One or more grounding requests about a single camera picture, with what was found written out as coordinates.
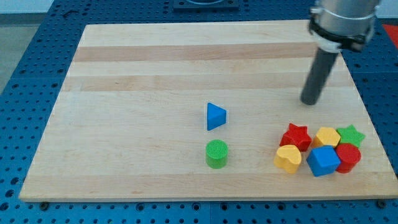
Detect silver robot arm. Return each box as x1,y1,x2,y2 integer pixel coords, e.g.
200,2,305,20
308,0,381,54

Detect blue triangle block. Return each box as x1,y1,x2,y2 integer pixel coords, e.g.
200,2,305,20
206,103,227,131

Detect green cylinder block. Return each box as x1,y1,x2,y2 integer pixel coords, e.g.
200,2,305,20
205,139,229,169

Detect light wooden board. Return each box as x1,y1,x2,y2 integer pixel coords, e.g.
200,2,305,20
19,20,397,202

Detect yellow heart block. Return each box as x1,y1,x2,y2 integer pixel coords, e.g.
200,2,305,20
274,144,302,174

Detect red star block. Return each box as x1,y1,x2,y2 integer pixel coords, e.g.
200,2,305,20
279,123,312,152

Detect yellow hexagon block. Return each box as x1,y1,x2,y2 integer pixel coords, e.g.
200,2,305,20
312,127,341,148

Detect blue cube block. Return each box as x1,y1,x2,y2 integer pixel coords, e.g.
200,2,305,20
307,145,341,177

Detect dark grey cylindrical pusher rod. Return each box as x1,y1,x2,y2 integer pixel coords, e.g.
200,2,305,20
300,48,338,105

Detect green star block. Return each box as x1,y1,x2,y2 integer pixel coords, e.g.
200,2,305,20
336,124,366,147

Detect red cylinder block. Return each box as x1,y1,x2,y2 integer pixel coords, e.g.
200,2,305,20
335,143,361,174

